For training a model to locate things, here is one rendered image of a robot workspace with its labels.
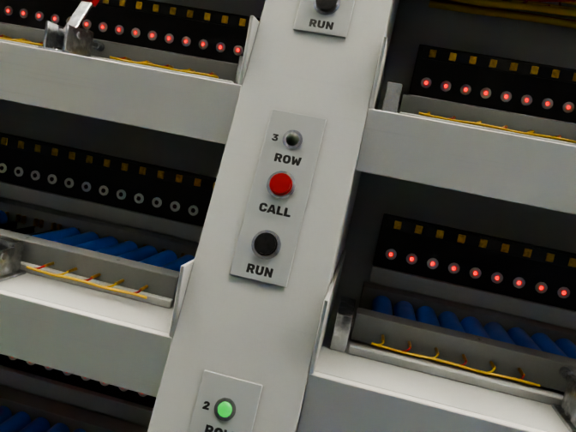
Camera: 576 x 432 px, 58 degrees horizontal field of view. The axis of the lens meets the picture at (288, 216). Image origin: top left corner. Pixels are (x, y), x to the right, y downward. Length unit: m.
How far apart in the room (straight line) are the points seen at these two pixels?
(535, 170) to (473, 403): 0.16
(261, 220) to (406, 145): 0.12
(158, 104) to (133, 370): 0.20
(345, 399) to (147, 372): 0.14
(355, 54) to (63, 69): 0.23
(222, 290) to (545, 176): 0.23
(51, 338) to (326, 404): 0.20
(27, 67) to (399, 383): 0.37
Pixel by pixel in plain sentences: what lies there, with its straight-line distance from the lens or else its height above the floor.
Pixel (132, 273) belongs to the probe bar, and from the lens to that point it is 0.43.
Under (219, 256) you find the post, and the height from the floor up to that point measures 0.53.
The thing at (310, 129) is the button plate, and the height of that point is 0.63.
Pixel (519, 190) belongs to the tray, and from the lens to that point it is 0.39.
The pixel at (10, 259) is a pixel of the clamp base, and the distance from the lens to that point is 0.46.
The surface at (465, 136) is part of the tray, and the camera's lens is 0.38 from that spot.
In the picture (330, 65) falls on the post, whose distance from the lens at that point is 0.39.
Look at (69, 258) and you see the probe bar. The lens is 0.45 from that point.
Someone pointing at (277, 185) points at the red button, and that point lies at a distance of 0.36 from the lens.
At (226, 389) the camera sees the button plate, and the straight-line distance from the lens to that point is 0.36.
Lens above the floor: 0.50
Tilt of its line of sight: 10 degrees up
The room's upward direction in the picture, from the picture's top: 14 degrees clockwise
